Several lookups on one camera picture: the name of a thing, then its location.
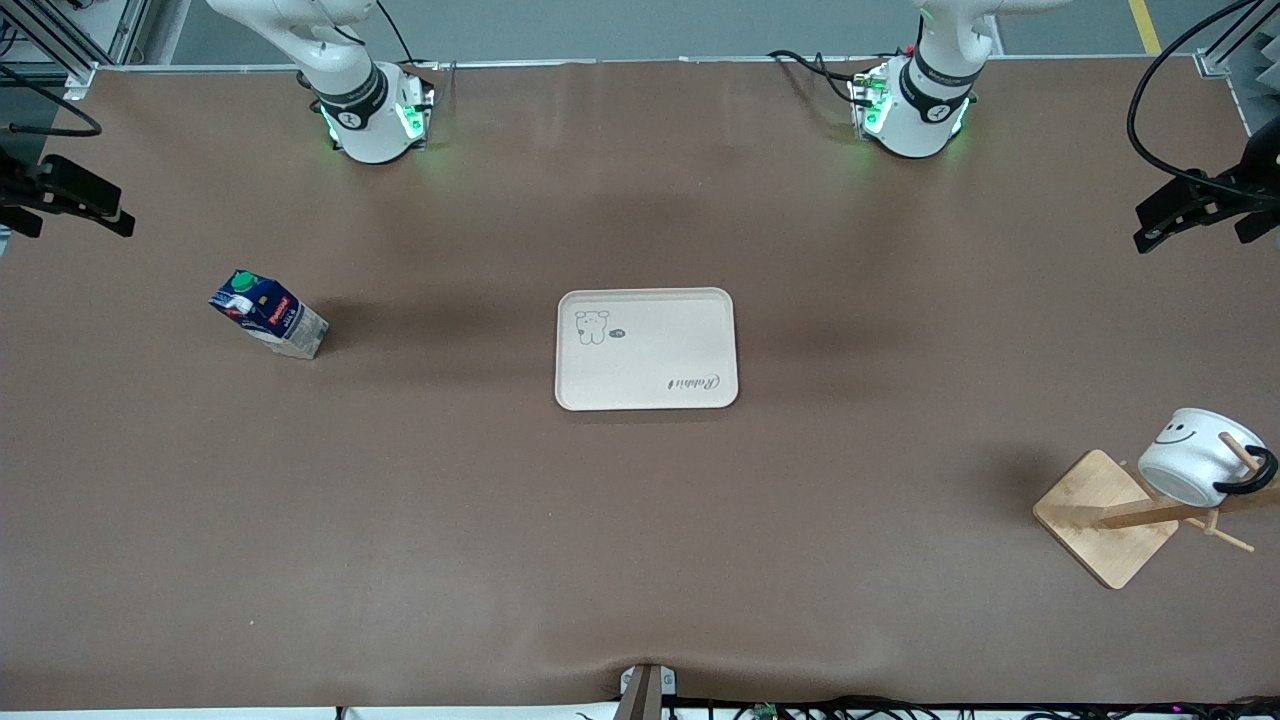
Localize blue white milk carton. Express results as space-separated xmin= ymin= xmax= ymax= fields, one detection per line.
xmin=209 ymin=269 xmax=330 ymax=360

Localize white mug black handle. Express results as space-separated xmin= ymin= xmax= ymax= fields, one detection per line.
xmin=1137 ymin=407 xmax=1279 ymax=508

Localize wooden cup rack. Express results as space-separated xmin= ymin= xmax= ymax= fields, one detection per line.
xmin=1032 ymin=434 xmax=1280 ymax=591

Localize brown table cover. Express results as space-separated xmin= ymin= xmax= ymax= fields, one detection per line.
xmin=0 ymin=58 xmax=1280 ymax=713

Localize cream plastic tray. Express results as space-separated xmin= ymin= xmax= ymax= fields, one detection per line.
xmin=555 ymin=287 xmax=740 ymax=412

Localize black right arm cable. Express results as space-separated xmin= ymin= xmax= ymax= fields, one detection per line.
xmin=0 ymin=65 xmax=103 ymax=137

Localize aluminium frame profile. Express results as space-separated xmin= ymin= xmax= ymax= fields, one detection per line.
xmin=1195 ymin=0 xmax=1280 ymax=81
xmin=0 ymin=0 xmax=151 ymax=101

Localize black right base cable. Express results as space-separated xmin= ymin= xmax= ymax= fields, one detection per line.
xmin=372 ymin=0 xmax=443 ymax=73

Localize black left base cables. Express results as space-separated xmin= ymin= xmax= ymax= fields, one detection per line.
xmin=768 ymin=48 xmax=863 ymax=111

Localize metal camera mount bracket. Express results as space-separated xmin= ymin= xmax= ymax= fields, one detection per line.
xmin=615 ymin=662 xmax=679 ymax=720

